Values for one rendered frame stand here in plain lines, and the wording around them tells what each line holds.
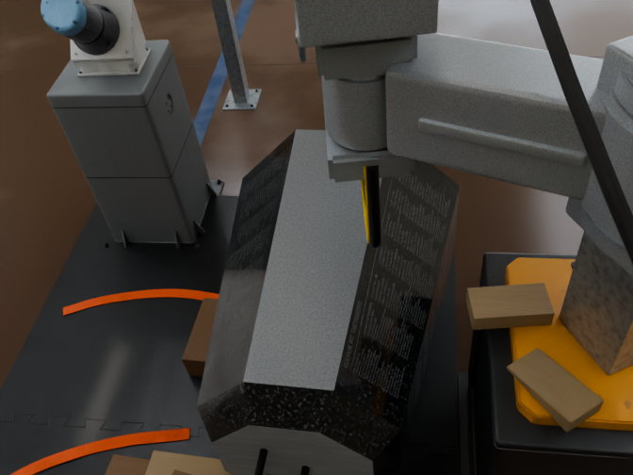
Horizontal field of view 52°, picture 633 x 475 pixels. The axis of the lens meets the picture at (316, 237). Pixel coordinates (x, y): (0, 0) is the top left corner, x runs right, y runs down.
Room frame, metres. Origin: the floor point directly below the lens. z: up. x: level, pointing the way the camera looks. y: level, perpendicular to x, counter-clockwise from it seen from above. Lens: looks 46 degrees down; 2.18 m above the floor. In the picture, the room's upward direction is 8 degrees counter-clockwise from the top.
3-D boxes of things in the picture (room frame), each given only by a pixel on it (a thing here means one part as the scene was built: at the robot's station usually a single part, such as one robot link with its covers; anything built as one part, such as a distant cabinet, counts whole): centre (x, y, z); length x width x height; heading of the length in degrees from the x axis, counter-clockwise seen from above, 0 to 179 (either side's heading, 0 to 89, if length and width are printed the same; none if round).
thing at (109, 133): (2.38, 0.73, 0.43); 0.50 x 0.50 x 0.85; 77
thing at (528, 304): (0.97, -0.47, 0.81); 0.20 x 0.10 x 0.05; 85
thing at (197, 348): (1.55, 0.48, 0.07); 0.30 x 0.12 x 0.12; 165
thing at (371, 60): (1.49, -0.16, 1.30); 0.74 x 0.23 x 0.49; 176
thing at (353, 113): (1.22, -0.16, 1.34); 0.19 x 0.19 x 0.20
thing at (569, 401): (0.74, -0.50, 0.80); 0.20 x 0.10 x 0.05; 24
